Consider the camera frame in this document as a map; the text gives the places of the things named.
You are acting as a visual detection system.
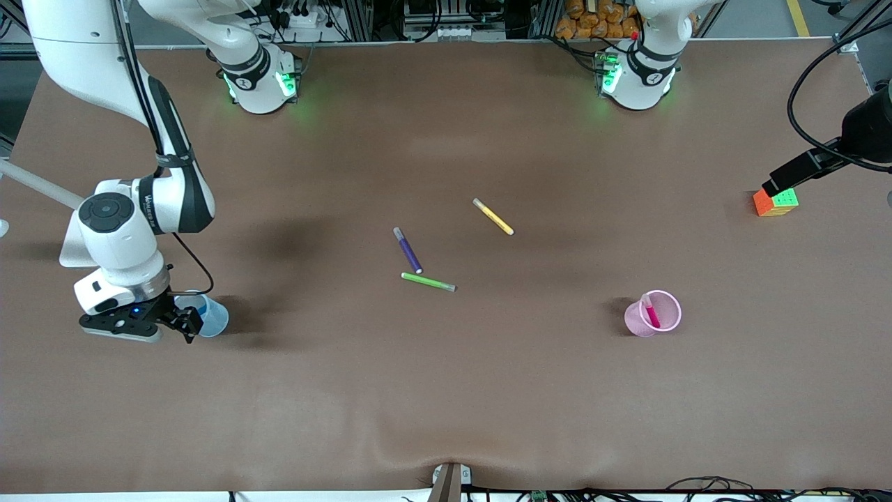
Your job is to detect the light blue plastic cup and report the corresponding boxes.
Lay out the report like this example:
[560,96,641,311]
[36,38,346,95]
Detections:
[174,291,229,338]

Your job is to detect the multicolour puzzle cube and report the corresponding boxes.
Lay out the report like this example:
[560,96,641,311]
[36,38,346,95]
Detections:
[753,187,800,218]

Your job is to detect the white lamp stand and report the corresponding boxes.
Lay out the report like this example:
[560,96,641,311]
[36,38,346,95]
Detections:
[0,159,88,269]

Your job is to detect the pink plastic cup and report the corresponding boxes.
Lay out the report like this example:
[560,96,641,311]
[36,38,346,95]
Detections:
[624,289,683,338]

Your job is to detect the purple marker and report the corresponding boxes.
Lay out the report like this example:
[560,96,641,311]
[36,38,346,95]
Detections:
[392,227,424,275]

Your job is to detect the green marker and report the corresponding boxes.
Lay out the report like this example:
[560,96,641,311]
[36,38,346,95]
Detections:
[401,272,456,293]

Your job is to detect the bag of orange items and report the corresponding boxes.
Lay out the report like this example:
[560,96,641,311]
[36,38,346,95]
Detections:
[554,0,642,40]

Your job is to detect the white power strip with plugs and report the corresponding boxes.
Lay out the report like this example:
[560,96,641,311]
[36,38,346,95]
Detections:
[268,7,321,33]

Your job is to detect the yellow marker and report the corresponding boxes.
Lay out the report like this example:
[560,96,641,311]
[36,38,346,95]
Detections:
[472,198,515,236]

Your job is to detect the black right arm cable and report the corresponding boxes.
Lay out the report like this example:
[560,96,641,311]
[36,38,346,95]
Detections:
[111,0,215,297]

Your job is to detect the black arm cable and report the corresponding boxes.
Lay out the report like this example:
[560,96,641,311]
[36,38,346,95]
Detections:
[111,0,215,297]
[787,20,892,175]

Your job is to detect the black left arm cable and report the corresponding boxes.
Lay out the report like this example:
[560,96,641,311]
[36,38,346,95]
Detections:
[787,20,892,175]

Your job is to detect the aluminium frame corner post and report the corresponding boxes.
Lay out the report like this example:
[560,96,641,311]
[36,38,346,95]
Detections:
[834,0,892,54]

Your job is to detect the black cable loop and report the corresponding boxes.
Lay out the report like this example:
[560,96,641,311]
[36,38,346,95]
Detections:
[668,476,755,493]

